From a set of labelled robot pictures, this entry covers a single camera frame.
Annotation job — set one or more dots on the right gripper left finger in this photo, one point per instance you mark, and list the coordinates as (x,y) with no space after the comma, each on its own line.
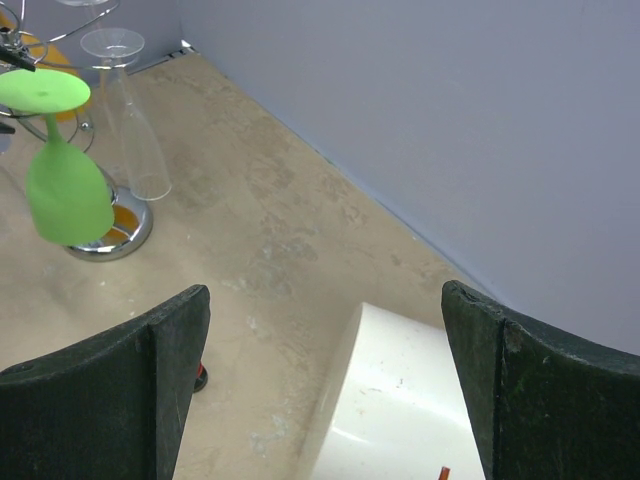
(112,406)

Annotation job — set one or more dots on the clear wine glass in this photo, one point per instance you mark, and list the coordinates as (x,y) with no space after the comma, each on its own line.
(95,9)
(144,162)

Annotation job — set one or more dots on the silver wire glass rack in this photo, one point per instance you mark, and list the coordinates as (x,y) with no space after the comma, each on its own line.
(125,226)

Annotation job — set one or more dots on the green plastic wine glass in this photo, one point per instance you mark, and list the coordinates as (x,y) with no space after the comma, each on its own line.
(68,197)

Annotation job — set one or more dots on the orange plastic wine glass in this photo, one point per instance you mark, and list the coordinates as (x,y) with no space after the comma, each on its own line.
(49,57)

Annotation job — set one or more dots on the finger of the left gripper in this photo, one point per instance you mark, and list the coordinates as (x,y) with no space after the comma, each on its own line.
(16,59)

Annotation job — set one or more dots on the white cylindrical container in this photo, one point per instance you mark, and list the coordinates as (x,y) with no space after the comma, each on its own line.
(391,407)

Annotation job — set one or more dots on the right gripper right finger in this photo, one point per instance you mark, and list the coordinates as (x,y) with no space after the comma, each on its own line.
(543,403)

